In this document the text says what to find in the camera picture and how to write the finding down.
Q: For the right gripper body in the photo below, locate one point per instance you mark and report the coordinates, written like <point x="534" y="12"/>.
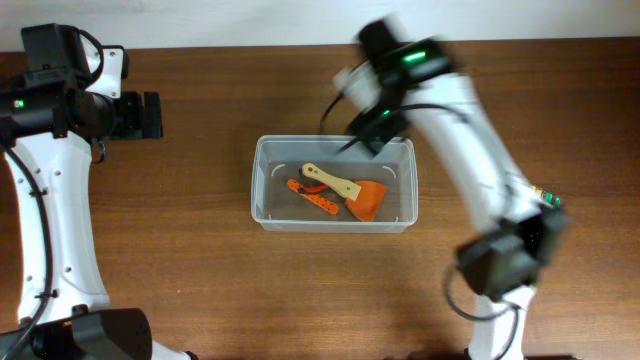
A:
<point x="380" y="125"/>

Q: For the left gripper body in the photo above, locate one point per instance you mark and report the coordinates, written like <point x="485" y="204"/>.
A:
<point x="129" y="118"/>

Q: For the orange scraper wooden handle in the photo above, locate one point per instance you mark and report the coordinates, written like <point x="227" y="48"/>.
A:
<point x="363" y="198"/>

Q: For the orange socket holder strip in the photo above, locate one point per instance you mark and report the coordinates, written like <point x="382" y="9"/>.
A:
<point x="316" y="199"/>

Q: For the clear plastic container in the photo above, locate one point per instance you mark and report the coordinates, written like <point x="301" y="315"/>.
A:
<point x="279" y="159"/>

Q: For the orange handled pliers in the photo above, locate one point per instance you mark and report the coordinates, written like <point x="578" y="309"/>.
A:
<point x="312" y="189"/>

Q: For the clear case of screwdriver bits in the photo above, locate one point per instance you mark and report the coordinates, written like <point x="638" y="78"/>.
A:
<point x="547" y="197"/>

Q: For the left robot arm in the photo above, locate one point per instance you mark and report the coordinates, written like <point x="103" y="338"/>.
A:
<point x="56" y="119"/>

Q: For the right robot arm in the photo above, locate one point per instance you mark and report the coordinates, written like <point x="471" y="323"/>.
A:
<point x="494" y="276"/>

